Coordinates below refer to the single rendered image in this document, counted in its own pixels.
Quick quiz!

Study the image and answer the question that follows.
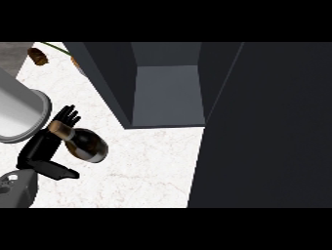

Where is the dark wine bottle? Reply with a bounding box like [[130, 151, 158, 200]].
[[48, 120, 109, 164]]

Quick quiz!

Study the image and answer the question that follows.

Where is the large pale grey cylinder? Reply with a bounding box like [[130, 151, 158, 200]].
[[0, 53, 53, 145]]

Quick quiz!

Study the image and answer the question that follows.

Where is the dark grey cabinet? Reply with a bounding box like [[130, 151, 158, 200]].
[[62, 41, 245, 130]]

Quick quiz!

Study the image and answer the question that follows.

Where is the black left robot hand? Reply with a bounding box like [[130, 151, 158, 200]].
[[15, 104, 83, 181]]

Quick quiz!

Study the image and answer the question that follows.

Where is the green plant stem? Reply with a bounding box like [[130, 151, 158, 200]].
[[40, 41, 74, 57]]

